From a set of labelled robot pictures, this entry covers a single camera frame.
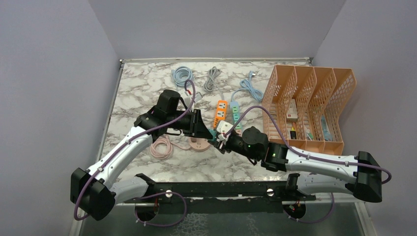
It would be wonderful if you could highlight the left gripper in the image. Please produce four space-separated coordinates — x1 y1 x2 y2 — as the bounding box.
167 108 212 139

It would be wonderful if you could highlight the teal plug adapter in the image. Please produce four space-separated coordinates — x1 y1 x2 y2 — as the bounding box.
233 113 240 121
208 129 217 142

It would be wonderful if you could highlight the teal plug adapter front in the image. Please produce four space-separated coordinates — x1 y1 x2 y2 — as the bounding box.
208 129 217 142

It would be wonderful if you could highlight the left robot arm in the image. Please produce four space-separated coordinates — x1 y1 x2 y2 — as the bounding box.
70 89 212 221

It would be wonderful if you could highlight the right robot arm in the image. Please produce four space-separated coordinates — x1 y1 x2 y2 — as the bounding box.
213 125 383 203

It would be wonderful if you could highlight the pink round power strip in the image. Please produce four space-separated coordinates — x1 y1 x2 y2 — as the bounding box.
188 137 211 152

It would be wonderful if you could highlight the orange power strip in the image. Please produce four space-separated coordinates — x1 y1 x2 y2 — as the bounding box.
213 100 228 128

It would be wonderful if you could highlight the blue long power strip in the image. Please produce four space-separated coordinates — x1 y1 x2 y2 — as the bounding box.
229 101 242 135

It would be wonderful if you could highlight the orange plastic file rack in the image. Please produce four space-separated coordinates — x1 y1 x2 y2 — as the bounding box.
262 65 357 155

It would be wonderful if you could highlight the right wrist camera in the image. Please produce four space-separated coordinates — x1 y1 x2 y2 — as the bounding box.
215 120 233 141

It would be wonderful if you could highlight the pink coiled cable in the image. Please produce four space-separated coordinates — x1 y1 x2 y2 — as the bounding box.
149 135 191 160

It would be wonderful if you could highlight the blue coiled cable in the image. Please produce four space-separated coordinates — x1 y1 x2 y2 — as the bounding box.
172 66 194 92

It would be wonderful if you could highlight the grey coiled cable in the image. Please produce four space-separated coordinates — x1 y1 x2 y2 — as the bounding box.
203 66 226 101

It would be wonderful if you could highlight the blue cable bundle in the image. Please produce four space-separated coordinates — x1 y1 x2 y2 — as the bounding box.
230 71 264 103

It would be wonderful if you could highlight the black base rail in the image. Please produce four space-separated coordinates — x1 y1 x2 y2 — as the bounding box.
78 181 362 216

